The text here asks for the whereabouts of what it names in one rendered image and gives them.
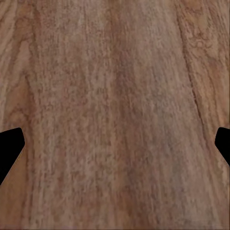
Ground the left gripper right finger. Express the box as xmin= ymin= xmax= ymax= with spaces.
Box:
xmin=215 ymin=127 xmax=230 ymax=166

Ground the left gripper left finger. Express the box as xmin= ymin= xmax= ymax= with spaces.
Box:
xmin=0 ymin=127 xmax=25 ymax=185

